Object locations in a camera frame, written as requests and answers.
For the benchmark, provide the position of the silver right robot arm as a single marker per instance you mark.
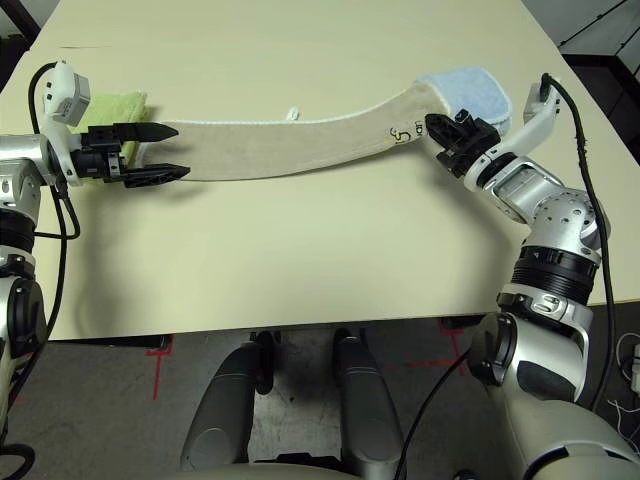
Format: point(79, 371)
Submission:
point(550, 220)

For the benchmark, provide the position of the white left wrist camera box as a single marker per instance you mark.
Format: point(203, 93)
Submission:
point(70, 95)

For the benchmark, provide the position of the light blue folded towel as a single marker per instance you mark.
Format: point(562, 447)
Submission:
point(475, 95)

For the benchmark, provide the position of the black metal table frame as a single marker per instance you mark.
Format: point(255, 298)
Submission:
point(27, 17)

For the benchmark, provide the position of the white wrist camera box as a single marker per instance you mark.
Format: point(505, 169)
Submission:
point(70, 95)
point(540, 115)

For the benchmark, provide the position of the grey robot leg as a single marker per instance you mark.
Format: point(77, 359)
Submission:
point(365, 400)
point(220, 400)

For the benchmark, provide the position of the white plug block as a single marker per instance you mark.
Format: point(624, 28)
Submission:
point(636, 365)

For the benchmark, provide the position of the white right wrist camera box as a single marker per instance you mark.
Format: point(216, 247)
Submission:
point(540, 115)

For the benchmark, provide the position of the green folded towel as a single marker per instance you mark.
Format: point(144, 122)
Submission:
point(112, 110)

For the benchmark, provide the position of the grey robot left leg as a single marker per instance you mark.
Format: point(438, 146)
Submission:
point(220, 400)

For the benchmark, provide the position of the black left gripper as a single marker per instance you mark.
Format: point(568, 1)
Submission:
point(100, 160)

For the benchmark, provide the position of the black table foot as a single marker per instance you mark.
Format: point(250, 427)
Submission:
point(457, 322)
point(162, 342)

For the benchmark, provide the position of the beige robot waist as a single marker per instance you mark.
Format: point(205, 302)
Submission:
point(280, 475)

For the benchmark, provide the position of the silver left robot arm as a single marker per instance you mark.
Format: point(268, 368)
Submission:
point(20, 165)

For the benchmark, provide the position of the black foam floor mat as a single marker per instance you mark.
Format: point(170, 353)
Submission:
point(10, 55)

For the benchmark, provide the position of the grey robot right leg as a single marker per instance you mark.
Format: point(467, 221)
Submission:
point(365, 400)

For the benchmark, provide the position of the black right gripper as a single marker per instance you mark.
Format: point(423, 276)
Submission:
point(472, 145)

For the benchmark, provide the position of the beige towel with white trim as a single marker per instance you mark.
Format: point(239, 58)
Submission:
point(280, 150)

